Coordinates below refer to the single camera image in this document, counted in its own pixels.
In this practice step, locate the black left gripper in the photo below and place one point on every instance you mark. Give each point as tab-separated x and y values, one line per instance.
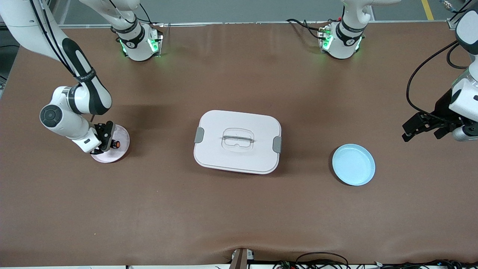
443	107

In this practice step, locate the white lunch box grey clips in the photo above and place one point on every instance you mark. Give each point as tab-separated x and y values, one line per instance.
239	157

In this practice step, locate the brown table mat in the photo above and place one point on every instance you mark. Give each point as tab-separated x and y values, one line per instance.
239	209

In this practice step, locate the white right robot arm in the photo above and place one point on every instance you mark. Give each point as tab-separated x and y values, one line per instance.
86	86

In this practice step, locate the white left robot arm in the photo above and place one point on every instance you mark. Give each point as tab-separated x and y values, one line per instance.
343	41

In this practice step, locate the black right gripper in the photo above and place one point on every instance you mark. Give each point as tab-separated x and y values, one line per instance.
100	131

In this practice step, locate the light blue round plate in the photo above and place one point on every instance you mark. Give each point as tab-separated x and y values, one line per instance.
353	164

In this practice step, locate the pink round plate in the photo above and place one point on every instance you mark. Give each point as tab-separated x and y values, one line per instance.
121	153

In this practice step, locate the orange and black switch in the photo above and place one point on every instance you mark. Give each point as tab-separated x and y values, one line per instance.
116	143

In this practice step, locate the brown post with white bracket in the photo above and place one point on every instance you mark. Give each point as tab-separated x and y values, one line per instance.
239	259

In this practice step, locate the aluminium frame profile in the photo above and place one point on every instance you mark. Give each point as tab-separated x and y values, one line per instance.
453	23

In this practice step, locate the silver table edge rail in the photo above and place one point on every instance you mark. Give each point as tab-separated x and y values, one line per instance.
242	23

